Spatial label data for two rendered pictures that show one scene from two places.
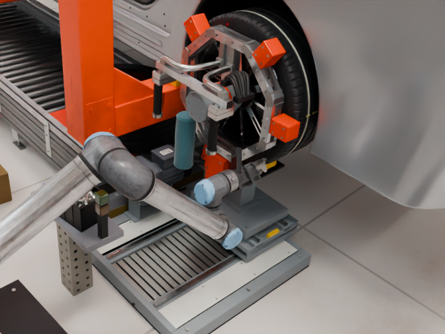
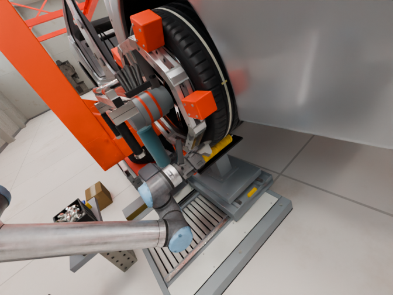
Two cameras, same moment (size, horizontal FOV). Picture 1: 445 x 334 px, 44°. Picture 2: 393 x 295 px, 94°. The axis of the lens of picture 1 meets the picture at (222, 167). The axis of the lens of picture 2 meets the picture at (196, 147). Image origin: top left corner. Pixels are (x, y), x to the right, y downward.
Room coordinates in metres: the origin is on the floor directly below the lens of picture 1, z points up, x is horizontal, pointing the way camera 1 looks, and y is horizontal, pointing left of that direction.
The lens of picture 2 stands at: (1.30, -0.40, 1.07)
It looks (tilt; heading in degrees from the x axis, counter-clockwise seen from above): 31 degrees down; 23
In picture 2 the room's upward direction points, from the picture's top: 25 degrees counter-clockwise
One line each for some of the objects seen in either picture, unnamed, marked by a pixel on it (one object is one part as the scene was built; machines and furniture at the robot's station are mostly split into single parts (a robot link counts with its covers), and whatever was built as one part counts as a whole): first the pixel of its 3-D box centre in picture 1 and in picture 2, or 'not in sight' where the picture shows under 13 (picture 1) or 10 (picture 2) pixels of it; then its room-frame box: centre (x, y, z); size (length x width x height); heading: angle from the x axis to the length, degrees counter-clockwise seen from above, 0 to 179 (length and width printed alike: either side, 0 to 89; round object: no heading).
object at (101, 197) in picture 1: (101, 197); not in sight; (1.59, 0.42, 0.64); 0.04 x 0.04 x 0.04; 47
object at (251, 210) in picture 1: (242, 183); (218, 161); (2.22, -0.10, 0.32); 0.40 x 0.30 x 0.28; 47
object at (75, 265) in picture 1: (75, 250); (110, 244); (1.75, 0.59, 0.21); 0.10 x 0.10 x 0.42; 47
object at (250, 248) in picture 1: (237, 214); (226, 180); (2.22, -0.10, 0.13); 0.50 x 0.36 x 0.10; 47
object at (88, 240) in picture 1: (75, 213); (86, 227); (1.73, 0.57, 0.44); 0.43 x 0.17 x 0.03; 47
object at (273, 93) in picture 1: (227, 96); (160, 100); (2.10, 0.01, 0.85); 0.54 x 0.07 x 0.54; 47
